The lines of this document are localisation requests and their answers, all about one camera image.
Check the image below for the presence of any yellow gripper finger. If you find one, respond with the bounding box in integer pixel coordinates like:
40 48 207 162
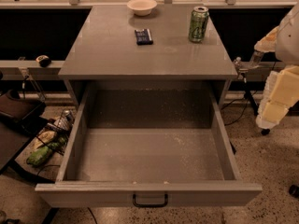
254 27 278 53
256 65 299 129

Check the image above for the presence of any green soda can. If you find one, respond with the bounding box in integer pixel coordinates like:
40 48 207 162
189 6 209 43

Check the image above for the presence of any blue rxbar blueberry bar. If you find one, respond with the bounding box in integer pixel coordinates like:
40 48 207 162
135 29 153 46

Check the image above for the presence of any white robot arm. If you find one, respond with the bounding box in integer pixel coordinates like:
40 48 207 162
254 3 299 129

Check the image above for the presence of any open grey top drawer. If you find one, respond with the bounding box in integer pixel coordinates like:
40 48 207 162
36 84 262 208

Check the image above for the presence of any clear plastic water bottle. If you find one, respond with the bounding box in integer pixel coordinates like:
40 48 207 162
249 50 263 69

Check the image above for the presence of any white paper bowl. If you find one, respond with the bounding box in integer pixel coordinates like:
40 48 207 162
127 0 157 16

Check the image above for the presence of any grey cabinet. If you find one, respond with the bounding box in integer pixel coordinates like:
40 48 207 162
57 3 239 110

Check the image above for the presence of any black tape measure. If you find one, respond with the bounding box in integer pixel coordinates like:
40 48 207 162
36 55 51 68

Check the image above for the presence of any yellow snack bag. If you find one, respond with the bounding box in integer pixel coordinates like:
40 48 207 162
34 131 57 149

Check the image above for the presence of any green chip bag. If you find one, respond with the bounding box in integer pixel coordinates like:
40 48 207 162
25 135 68 168

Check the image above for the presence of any dark brown chair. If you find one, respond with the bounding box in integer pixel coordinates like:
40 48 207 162
0 90 47 172

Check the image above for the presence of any black drawer handle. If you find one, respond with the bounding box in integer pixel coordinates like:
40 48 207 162
132 194 168 208

